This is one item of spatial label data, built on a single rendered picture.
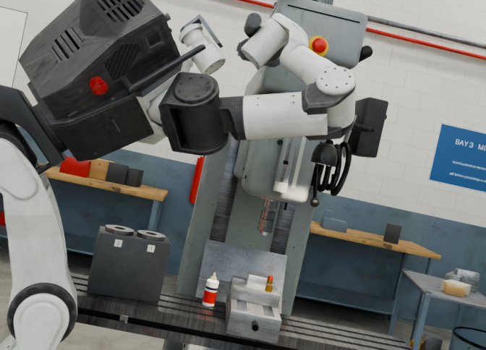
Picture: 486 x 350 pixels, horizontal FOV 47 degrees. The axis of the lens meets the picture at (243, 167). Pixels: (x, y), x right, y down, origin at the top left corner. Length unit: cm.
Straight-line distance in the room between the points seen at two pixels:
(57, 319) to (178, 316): 54
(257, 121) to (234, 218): 109
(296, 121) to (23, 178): 57
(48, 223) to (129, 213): 481
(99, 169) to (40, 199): 433
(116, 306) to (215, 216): 60
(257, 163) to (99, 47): 72
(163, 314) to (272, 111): 84
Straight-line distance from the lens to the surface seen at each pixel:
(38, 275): 130
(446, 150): 653
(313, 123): 110
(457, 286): 390
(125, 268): 176
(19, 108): 124
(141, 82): 114
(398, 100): 635
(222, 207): 214
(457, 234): 666
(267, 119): 110
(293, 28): 128
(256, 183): 168
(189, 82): 111
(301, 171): 170
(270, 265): 217
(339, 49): 161
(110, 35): 114
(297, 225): 219
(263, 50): 129
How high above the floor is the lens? 143
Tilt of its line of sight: 1 degrees down
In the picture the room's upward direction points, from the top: 12 degrees clockwise
